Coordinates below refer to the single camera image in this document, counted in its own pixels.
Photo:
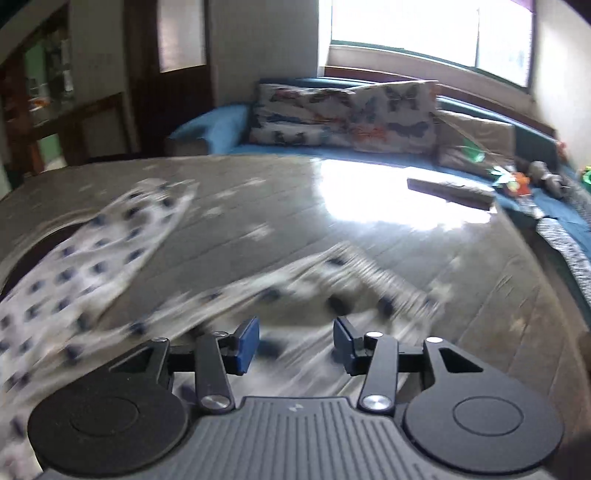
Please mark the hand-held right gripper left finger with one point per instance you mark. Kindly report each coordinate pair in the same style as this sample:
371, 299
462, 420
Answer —
246, 344

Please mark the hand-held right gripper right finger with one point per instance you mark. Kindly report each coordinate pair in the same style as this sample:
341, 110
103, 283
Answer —
342, 339

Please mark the white dark-spotted garment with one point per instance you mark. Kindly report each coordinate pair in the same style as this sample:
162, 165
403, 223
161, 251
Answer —
111, 281

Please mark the dark flat remote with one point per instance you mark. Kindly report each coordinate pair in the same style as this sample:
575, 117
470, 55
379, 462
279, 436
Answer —
450, 191

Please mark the blue sofa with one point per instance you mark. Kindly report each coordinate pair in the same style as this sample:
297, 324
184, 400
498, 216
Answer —
221, 127

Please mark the green toy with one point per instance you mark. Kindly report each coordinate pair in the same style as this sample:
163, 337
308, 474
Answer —
472, 154

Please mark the butterfly print pillow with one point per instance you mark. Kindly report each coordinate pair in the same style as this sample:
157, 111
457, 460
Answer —
341, 113

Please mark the orange toy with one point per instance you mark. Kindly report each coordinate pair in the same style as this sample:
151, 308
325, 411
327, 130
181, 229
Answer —
518, 182

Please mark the beige cushion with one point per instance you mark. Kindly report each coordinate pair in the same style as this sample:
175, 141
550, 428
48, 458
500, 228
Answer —
475, 138

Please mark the patterned grey cloth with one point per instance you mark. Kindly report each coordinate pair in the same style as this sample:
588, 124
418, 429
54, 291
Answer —
565, 244

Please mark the grey stuffed toy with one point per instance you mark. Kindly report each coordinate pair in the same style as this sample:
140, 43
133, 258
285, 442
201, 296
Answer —
547, 177

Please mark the dark wooden door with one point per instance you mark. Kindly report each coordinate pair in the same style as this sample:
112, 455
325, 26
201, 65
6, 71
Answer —
171, 74

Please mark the window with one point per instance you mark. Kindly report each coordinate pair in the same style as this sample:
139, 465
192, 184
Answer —
429, 32

